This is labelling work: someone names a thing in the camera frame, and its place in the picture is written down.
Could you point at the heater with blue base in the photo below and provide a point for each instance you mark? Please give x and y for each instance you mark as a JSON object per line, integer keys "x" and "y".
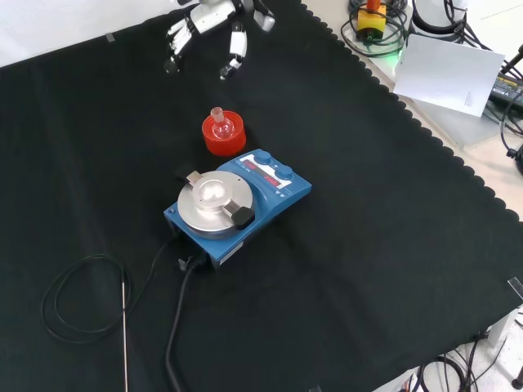
{"x": 286, "y": 192}

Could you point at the pale board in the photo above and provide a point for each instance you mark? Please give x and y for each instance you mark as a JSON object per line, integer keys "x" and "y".
{"x": 445, "y": 77}

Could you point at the clear cloth clip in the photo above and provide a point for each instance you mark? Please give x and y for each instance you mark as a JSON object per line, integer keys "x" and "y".
{"x": 515, "y": 286}
{"x": 110, "y": 37}
{"x": 314, "y": 388}

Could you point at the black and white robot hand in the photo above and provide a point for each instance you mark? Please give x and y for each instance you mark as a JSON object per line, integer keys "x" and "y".
{"x": 212, "y": 16}

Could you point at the red round flask stand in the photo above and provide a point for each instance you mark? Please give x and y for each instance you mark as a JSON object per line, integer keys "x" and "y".
{"x": 222, "y": 147}

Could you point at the thin steel probe rod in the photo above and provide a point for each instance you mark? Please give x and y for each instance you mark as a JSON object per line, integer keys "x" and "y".
{"x": 125, "y": 326}

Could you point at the yellow stop button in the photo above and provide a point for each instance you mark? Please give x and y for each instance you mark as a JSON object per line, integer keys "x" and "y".
{"x": 369, "y": 20}

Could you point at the black power supply yellow label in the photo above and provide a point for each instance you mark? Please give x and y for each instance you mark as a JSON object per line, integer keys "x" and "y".
{"x": 508, "y": 87}

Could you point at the clear glass round-bottom flask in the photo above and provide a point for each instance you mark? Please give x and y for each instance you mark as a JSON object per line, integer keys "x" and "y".
{"x": 216, "y": 113}

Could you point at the black bench cloth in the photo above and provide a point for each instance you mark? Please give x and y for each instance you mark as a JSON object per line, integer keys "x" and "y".
{"x": 367, "y": 245}

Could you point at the pale grey base plate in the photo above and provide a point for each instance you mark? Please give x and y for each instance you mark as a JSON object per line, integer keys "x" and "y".
{"x": 461, "y": 130}

